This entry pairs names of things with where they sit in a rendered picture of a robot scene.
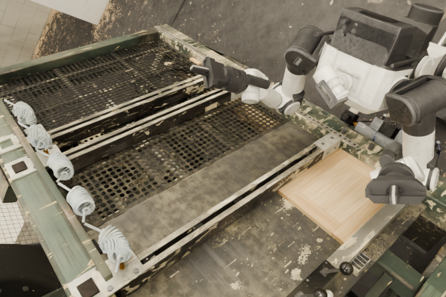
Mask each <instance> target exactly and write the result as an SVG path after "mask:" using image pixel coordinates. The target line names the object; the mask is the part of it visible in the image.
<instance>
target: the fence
mask: <svg viewBox="0 0 446 297"><path fill-rule="evenodd" d="M408 205H409V204H385V205H384V206H383V207H382V208H381V209H380V210H379V211H378V212H377V213H375V214H374V215H373V216H372V217H371V218H370V219H369V220H368V221H367V222H366V223H365V224H364V225H363V226H362V227H361V228H360V229H359V230H358V231H357V232H356V233H355V234H354V235H352V236H351V237H350V238H349V239H348V240H347V241H346V242H345V243H344V244H343V245H342V246H341V247H339V248H338V249H337V250H336V251H335V252H334V253H333V254H332V255H331V256H330V257H329V258H328V259H327V261H328V262H330V264H332V265H333V266H334V267H335V268H339V266H340V264H341V263H342V262H345V261H347V262H350V261H351V260H352V259H353V258H354V257H355V256H357V254H359V252H361V251H362V252H363V250H365V248H367V246H369V244H371V242H373V240H375V238H377V236H379V234H380V233H381V232H382V231H383V230H384V229H385V228H386V227H387V226H388V225H389V224H390V223H391V222H392V221H393V220H394V219H395V218H396V217H397V216H398V215H399V214H400V213H401V212H402V211H403V210H404V209H405V208H406V207H407V206H408ZM340 273H341V272H338V273H337V274H336V275H335V276H334V277H333V278H332V279H331V280H330V281H329V282H328V283H327V284H326V285H325V286H324V287H323V288H324V289H325V288H326V287H327V286H328V285H329V284H330V283H331V282H332V281H333V280H334V279H335V278H336V277H337V276H338V275H339V274H340Z"/></svg>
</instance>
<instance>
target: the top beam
mask: <svg viewBox="0 0 446 297"><path fill-rule="evenodd" d="M13 133H14V131H13V130H12V128H11V126H10V125H9V123H8V122H7V120H6V118H5V117H4V115H3V114H2V112H1V110H0V138H1V137H5V136H7V135H11V134H13ZM13 145H14V144H13V142H12V140H11V139H10V140H8V141H4V142H2V143H0V147H1V148H2V149H5V148H7V147H10V146H13ZM26 155H28V154H27V153H26V151H25V149H24V148H23V147H21V148H17V149H15V150H12V151H10V152H7V153H5V154H2V155H0V165H1V167H2V169H3V171H4V173H5V175H6V177H7V179H8V181H9V183H10V185H11V187H12V189H13V191H14V193H15V195H16V197H17V199H18V201H19V203H20V205H21V207H22V209H23V211H24V212H25V214H26V216H27V218H28V220H29V222H30V224H31V226H32V228H33V230H34V232H35V234H36V236H37V238H38V240H39V242H40V244H41V246H42V247H43V249H44V251H45V253H46V255H47V257H48V259H49V261H50V263H51V265H52V267H53V269H54V271H55V273H56V275H57V277H58V279H59V281H60V283H61V285H62V287H63V289H64V291H65V293H66V295H67V297H73V296H72V294H71V292H70V291H69V289H68V287H67V284H68V283H70V282H72V281H73V280H75V279H76V278H78V277H79V276H81V275H83V274H84V273H86V272H88V271H89V270H91V269H93V268H94V267H96V265H95V264H94V262H93V260H92V259H91V257H90V256H89V254H88V252H87V251H86V249H85V248H84V246H83V244H82V242H81V241H80V239H79V238H78V236H77V234H76V233H75V231H74V230H73V228H72V226H71V225H70V223H69V221H68V220H67V218H66V216H65V215H64V213H63V212H62V210H61V209H60V206H59V205H58V203H57V202H56V200H55V199H54V197H53V195H52V194H51V192H50V190H49V189H48V187H47V185H46V184H45V182H44V180H43V179H42V177H41V176H40V174H39V173H38V171H36V172H33V173H31V174H28V175H26V176H23V177H22V178H19V179H17V180H14V181H12V179H11V177H10V175H9V173H8V172H7V169H6V168H5V165H4V164H7V163H9V162H12V161H14V160H17V159H19V158H22V157H24V156H26Z"/></svg>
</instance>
